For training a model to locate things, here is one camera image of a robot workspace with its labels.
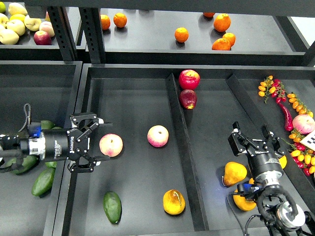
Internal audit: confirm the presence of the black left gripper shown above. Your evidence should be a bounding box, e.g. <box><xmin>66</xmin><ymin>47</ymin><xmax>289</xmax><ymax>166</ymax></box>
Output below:
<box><xmin>39</xmin><ymin>113</ymin><xmax>113</xmax><ymax>173</ymax></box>

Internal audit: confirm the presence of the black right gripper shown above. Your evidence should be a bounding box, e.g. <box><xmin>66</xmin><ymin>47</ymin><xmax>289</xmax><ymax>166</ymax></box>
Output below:
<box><xmin>228</xmin><ymin>121</ymin><xmax>285</xmax><ymax>181</ymax></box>

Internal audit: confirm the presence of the dark green avocado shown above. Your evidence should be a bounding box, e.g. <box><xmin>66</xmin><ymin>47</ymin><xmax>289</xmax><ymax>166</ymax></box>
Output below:
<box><xmin>103</xmin><ymin>191</ymin><xmax>122</xmax><ymax>224</ymax></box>

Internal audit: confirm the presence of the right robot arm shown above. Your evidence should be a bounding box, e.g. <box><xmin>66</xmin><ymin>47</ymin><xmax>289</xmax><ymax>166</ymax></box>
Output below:
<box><xmin>228</xmin><ymin>122</ymin><xmax>315</xmax><ymax>236</ymax></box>

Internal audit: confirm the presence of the green avocado top of pile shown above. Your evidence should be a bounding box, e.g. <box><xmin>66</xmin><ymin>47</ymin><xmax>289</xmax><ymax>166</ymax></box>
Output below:
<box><xmin>40</xmin><ymin>120</ymin><xmax>55</xmax><ymax>130</ymax></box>

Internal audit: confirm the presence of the dark avocado left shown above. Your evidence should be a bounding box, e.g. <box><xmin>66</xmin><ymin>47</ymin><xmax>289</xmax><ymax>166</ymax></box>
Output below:
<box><xmin>2</xmin><ymin>155</ymin><xmax>37</xmax><ymax>174</ymax></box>

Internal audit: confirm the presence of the pink apple left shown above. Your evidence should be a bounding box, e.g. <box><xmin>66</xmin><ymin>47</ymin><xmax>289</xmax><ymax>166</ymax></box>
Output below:
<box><xmin>99</xmin><ymin>133</ymin><xmax>123</xmax><ymax>157</ymax></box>

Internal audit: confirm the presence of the pink apple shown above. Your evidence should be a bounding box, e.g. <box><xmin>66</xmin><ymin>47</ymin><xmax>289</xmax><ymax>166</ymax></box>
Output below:
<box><xmin>147</xmin><ymin>125</ymin><xmax>169</xmax><ymax>148</ymax></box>
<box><xmin>99</xmin><ymin>133</ymin><xmax>123</xmax><ymax>157</ymax></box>

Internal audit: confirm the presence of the red chili pepper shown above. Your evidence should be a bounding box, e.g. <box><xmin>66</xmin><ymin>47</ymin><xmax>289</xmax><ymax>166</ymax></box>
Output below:
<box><xmin>278</xmin><ymin>103</ymin><xmax>293</xmax><ymax>131</ymax></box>

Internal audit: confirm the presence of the cherry tomato bunch bottom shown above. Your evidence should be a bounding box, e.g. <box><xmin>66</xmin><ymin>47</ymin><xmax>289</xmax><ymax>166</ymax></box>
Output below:
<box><xmin>289</xmin><ymin>130</ymin><xmax>315</xmax><ymax>177</ymax></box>

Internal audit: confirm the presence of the cherry tomato bunch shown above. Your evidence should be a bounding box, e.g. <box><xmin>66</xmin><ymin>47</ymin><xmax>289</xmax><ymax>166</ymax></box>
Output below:
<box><xmin>258</xmin><ymin>75</ymin><xmax>286</xmax><ymax>103</ymax></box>
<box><xmin>289</xmin><ymin>130</ymin><xmax>315</xmax><ymax>177</ymax></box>

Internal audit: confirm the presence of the pink apple right bin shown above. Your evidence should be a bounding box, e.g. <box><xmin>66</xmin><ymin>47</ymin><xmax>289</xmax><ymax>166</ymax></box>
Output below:
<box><xmin>292</xmin><ymin>114</ymin><xmax>315</xmax><ymax>135</ymax></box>

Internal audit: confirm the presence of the white marker tag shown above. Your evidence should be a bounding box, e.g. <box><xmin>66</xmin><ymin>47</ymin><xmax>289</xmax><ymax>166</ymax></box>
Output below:
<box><xmin>300</xmin><ymin>130</ymin><xmax>315</xmax><ymax>150</ymax></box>

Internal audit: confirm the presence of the cherry tomato bunch top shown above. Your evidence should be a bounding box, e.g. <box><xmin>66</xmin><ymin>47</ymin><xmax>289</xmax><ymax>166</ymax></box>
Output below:
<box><xmin>258</xmin><ymin>75</ymin><xmax>286</xmax><ymax>103</ymax></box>

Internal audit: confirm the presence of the black left tray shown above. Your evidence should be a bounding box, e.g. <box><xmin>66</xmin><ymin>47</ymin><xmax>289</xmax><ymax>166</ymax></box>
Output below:
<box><xmin>0</xmin><ymin>61</ymin><xmax>82</xmax><ymax>236</ymax></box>

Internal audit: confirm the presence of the black tray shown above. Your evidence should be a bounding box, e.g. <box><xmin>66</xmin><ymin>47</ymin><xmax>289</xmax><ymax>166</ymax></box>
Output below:
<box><xmin>53</xmin><ymin>64</ymin><xmax>315</xmax><ymax>236</ymax></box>
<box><xmin>0</xmin><ymin>61</ymin><xmax>82</xmax><ymax>236</ymax></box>

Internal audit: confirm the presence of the pink apple center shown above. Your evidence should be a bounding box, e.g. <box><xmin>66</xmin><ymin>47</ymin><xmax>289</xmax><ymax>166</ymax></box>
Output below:
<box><xmin>147</xmin><ymin>125</ymin><xmax>169</xmax><ymax>148</ymax></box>

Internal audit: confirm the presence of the dark red apple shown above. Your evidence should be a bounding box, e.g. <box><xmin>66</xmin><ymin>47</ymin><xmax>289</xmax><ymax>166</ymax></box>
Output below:
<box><xmin>179</xmin><ymin>89</ymin><xmax>197</xmax><ymax>110</ymax></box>

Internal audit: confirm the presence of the black center tray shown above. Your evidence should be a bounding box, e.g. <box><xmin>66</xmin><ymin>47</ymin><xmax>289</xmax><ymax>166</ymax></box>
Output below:
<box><xmin>53</xmin><ymin>64</ymin><xmax>315</xmax><ymax>236</ymax></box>

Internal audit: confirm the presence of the bright red apple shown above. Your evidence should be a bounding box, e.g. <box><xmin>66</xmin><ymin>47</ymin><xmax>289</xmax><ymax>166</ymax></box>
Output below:
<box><xmin>179</xmin><ymin>69</ymin><xmax>200</xmax><ymax>90</ymax></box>

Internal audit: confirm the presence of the orange on shelf front right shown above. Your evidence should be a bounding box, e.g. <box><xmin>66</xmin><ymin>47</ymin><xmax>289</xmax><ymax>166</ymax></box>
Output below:
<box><xmin>212</xmin><ymin>38</ymin><xmax>231</xmax><ymax>51</ymax></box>

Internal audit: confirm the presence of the orange on shelf right small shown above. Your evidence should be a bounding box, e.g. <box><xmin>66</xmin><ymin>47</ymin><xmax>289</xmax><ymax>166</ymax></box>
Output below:
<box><xmin>222</xmin><ymin>32</ymin><xmax>236</xmax><ymax>47</ymax></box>

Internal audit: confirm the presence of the red apple on left shelf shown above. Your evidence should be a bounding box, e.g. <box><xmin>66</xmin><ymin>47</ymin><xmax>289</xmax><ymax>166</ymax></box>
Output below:
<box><xmin>33</xmin><ymin>30</ymin><xmax>52</xmax><ymax>45</ymax></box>

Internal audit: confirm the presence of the large orange on shelf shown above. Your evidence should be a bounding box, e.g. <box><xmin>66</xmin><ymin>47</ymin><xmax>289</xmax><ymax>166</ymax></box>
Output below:
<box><xmin>214</xmin><ymin>13</ymin><xmax>231</xmax><ymax>32</ymax></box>

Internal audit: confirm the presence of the pale pink peach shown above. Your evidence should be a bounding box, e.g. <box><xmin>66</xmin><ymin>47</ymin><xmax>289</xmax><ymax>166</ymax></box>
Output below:
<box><xmin>39</xmin><ymin>21</ymin><xmax>55</xmax><ymax>37</ymax></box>

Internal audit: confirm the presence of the orange on shelf far left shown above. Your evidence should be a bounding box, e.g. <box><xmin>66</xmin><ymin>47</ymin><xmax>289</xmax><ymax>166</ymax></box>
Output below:
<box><xmin>100</xmin><ymin>14</ymin><xmax>111</xmax><ymax>30</ymax></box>

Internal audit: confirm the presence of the pale yellow apple with stem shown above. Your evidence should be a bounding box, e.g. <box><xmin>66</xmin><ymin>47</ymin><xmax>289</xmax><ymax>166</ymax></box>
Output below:
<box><xmin>24</xmin><ymin>15</ymin><xmax>42</xmax><ymax>31</ymax></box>

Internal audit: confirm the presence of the orange on shelf center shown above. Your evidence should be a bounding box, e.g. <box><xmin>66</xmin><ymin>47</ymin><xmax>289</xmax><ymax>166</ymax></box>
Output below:
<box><xmin>174</xmin><ymin>27</ymin><xmax>189</xmax><ymax>43</ymax></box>

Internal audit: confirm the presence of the pale yellow apple front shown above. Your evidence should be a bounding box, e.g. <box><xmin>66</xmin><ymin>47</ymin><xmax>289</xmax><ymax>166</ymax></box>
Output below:
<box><xmin>0</xmin><ymin>29</ymin><xmax>19</xmax><ymax>45</ymax></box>

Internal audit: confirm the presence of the pale yellow apple middle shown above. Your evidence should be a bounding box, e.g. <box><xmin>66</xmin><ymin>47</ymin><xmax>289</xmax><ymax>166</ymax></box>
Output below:
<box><xmin>6</xmin><ymin>19</ymin><xmax>26</xmax><ymax>36</ymax></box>

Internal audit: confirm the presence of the orange on shelf back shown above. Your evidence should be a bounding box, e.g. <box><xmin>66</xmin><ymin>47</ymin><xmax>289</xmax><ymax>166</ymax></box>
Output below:
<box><xmin>203</xmin><ymin>12</ymin><xmax>215</xmax><ymax>18</ymax></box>

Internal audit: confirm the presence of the orange cherry tomato string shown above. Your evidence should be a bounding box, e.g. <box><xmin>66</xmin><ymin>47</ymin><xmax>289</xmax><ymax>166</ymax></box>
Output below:
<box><xmin>286</xmin><ymin>92</ymin><xmax>314</xmax><ymax>118</ymax></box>

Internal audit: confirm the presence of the black shelf post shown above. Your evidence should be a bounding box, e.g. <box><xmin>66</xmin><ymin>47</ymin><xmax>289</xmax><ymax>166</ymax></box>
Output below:
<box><xmin>79</xmin><ymin>7</ymin><xmax>106</xmax><ymax>64</ymax></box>

